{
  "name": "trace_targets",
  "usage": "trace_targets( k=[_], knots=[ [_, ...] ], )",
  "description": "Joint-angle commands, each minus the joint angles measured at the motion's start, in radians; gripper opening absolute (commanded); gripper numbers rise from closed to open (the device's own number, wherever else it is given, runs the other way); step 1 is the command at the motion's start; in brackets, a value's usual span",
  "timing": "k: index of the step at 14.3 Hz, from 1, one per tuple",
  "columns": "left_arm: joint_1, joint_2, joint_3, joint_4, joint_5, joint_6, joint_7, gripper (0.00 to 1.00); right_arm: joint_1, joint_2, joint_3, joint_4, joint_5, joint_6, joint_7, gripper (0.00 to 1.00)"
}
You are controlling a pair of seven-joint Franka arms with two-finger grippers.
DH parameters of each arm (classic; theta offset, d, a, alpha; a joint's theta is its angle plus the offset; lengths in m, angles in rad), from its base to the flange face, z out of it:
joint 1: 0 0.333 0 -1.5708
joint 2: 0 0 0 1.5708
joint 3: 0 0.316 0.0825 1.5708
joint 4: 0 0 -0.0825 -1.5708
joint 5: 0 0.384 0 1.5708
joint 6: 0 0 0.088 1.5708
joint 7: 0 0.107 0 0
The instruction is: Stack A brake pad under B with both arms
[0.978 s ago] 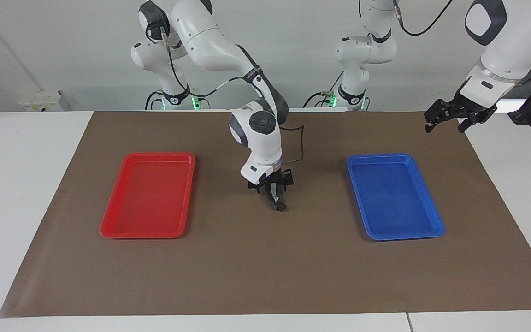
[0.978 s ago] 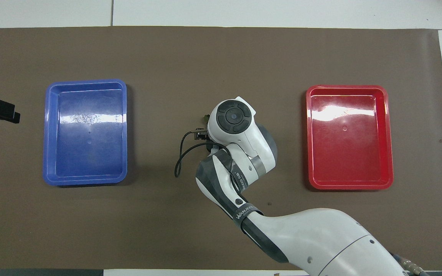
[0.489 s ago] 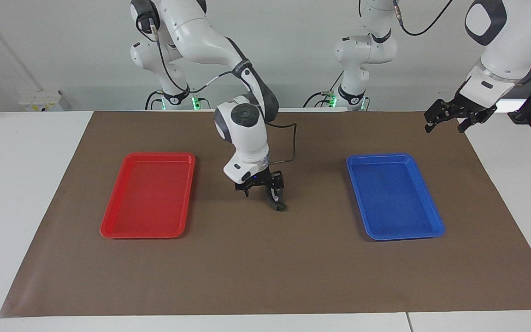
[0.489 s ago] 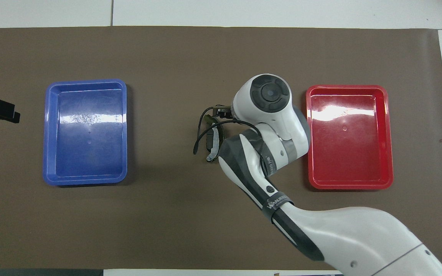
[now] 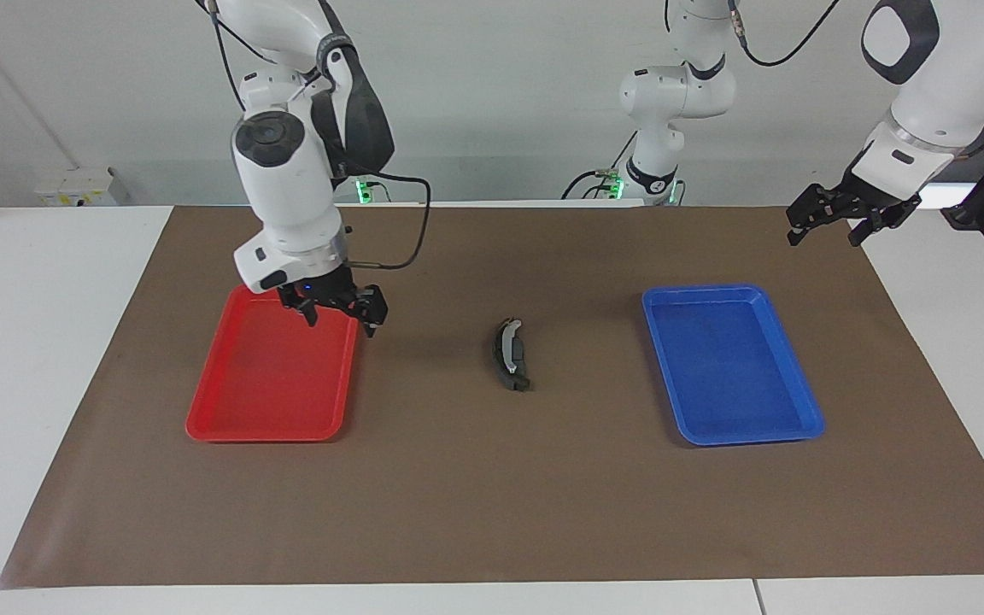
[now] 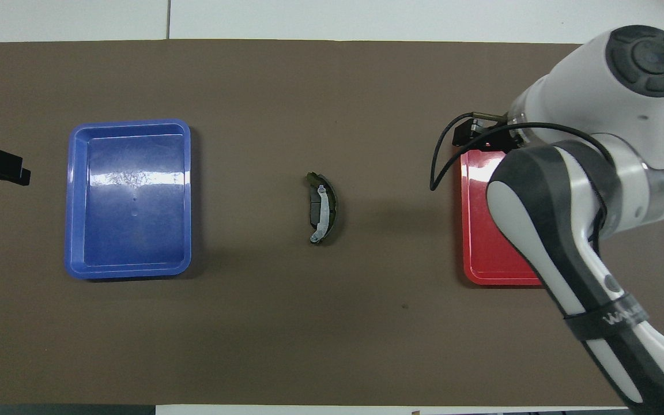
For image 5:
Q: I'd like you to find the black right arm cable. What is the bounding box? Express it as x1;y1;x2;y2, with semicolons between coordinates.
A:
334;169;433;272

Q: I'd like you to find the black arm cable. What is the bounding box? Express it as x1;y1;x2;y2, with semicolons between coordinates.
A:
334;169;433;272
727;0;841;68

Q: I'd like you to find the brown table mat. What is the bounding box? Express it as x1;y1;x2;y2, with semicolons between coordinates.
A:
0;203;984;590

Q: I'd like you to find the blue plastic tray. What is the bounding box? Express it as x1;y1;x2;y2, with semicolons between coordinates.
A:
641;284;826;447

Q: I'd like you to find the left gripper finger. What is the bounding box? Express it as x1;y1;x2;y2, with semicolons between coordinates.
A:
786;183;846;248
848;196;923;249

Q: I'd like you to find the long curved brake pad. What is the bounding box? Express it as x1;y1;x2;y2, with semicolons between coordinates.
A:
489;317;533;393

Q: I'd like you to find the white wall socket box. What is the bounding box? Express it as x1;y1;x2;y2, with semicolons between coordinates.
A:
34;167;120;208

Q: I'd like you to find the black left base cable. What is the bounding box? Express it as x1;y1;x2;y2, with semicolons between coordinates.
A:
561;130;640;202

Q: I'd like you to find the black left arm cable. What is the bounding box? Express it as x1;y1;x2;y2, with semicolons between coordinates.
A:
727;0;841;68

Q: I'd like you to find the red plastic tray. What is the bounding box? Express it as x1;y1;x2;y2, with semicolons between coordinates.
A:
185;284;361;443

